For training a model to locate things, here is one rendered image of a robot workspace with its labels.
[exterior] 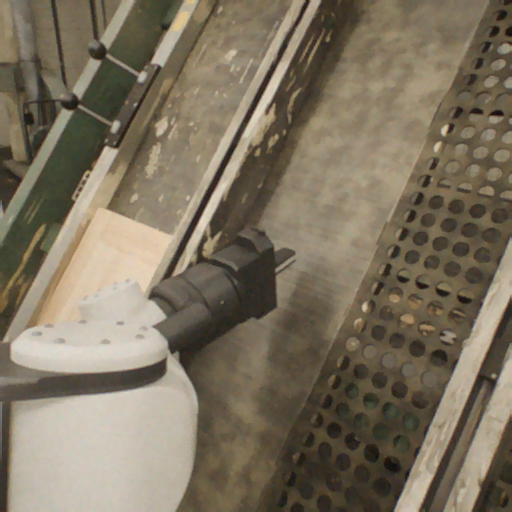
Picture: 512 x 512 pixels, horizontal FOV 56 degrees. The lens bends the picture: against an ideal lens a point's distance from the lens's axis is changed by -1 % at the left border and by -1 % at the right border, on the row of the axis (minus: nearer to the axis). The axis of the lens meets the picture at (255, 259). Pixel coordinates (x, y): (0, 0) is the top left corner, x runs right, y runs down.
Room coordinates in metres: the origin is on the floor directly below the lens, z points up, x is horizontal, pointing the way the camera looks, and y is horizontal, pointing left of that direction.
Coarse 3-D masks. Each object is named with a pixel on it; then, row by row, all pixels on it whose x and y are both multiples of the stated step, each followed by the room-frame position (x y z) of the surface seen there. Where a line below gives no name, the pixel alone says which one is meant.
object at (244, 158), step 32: (320, 0) 0.87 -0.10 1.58; (352, 0) 0.93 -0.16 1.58; (288, 32) 0.87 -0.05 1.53; (320, 32) 0.87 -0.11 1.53; (288, 64) 0.81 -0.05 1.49; (320, 64) 0.87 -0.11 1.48; (256, 96) 0.82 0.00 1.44; (288, 96) 0.81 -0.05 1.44; (256, 128) 0.76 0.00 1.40; (288, 128) 0.82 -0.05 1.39; (224, 160) 0.76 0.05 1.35; (256, 160) 0.76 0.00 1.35; (224, 192) 0.71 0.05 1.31; (256, 192) 0.76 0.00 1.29; (192, 224) 0.71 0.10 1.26; (224, 224) 0.71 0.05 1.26; (192, 256) 0.66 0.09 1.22
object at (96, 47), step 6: (96, 42) 1.06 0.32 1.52; (90, 48) 1.06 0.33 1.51; (96, 48) 1.05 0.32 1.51; (102, 48) 1.06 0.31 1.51; (90, 54) 1.06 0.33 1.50; (96, 54) 1.05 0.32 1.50; (102, 54) 1.06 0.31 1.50; (108, 54) 1.07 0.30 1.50; (96, 60) 1.07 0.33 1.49; (114, 60) 1.07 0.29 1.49; (120, 66) 1.07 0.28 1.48; (126, 66) 1.08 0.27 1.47; (132, 72) 1.08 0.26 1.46; (144, 72) 1.08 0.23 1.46; (138, 78) 1.08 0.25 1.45; (144, 78) 1.08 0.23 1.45; (138, 84) 1.09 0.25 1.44
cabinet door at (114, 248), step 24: (96, 216) 0.94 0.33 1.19; (120, 216) 0.90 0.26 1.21; (96, 240) 0.90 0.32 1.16; (120, 240) 0.86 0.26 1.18; (144, 240) 0.82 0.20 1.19; (168, 240) 0.79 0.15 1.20; (72, 264) 0.89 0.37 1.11; (96, 264) 0.86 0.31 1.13; (120, 264) 0.82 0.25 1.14; (144, 264) 0.78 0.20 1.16; (72, 288) 0.85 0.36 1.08; (96, 288) 0.81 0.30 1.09; (144, 288) 0.75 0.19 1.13; (48, 312) 0.84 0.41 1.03; (72, 312) 0.81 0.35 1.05
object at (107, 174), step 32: (192, 32) 1.15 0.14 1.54; (160, 64) 1.10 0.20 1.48; (160, 96) 1.09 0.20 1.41; (128, 128) 1.03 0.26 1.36; (128, 160) 1.02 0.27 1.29; (96, 192) 0.96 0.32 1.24; (64, 224) 0.95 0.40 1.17; (64, 256) 0.90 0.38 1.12; (32, 288) 0.88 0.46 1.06; (32, 320) 0.83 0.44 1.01
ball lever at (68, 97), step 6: (66, 96) 1.00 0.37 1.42; (72, 96) 1.01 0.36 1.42; (60, 102) 1.01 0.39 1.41; (66, 102) 1.00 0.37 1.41; (72, 102) 1.00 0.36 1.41; (78, 102) 1.02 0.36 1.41; (66, 108) 1.00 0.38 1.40; (72, 108) 1.01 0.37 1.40; (78, 108) 1.02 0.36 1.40; (84, 108) 1.02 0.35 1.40; (90, 114) 1.02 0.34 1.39; (96, 114) 1.02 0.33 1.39; (102, 120) 1.02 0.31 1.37; (114, 126) 1.02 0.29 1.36; (120, 126) 1.03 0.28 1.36; (114, 132) 1.02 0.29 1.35
